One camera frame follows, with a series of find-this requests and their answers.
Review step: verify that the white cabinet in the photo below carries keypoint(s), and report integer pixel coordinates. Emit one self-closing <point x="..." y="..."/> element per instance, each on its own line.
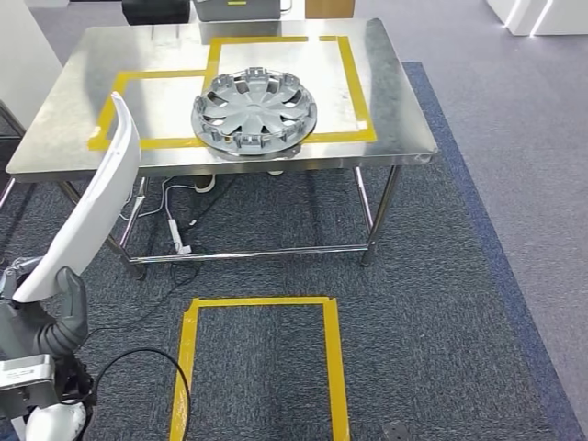
<point x="23" y="61"/>

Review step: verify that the stainless steel workbench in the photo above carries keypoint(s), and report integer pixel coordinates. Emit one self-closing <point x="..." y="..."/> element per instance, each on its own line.
<point x="395" y="109"/>

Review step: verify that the large yellow bench tape outline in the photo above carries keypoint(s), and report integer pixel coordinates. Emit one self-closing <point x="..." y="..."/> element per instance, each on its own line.
<point x="355" y="91"/>

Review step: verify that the white car mirror cover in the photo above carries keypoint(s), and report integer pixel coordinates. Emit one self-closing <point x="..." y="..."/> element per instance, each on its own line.
<point x="91" y="207"/>

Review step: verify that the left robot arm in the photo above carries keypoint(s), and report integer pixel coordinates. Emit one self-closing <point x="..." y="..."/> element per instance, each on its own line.
<point x="55" y="423"/>

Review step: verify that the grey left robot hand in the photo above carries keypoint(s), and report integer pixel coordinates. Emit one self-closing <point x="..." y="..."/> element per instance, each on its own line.
<point x="73" y="298"/>

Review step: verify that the yellow floor tape square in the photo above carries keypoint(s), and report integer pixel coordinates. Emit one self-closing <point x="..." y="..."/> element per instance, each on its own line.
<point x="337" y="365"/>

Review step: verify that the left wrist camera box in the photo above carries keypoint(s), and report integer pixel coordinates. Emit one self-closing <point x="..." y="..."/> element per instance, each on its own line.
<point x="25" y="386"/>

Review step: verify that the brown cardboard box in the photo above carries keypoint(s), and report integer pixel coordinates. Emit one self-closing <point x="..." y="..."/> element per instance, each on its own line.
<point x="330" y="8"/>

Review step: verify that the white power strip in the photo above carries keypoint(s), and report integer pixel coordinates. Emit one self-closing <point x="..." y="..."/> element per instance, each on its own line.
<point x="177" y="237"/>

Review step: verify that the silver laptop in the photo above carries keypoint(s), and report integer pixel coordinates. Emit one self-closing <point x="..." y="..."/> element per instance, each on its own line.
<point x="238" y="9"/>

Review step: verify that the dark robot base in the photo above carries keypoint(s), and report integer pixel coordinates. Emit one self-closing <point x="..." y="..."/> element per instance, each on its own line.
<point x="395" y="431"/>

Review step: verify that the black carry case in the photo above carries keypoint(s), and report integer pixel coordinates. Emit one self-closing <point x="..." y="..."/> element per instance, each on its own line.
<point x="156" y="11"/>

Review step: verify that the grey wheel hubcap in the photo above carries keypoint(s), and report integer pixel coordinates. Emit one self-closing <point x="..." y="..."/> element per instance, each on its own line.
<point x="255" y="112"/>

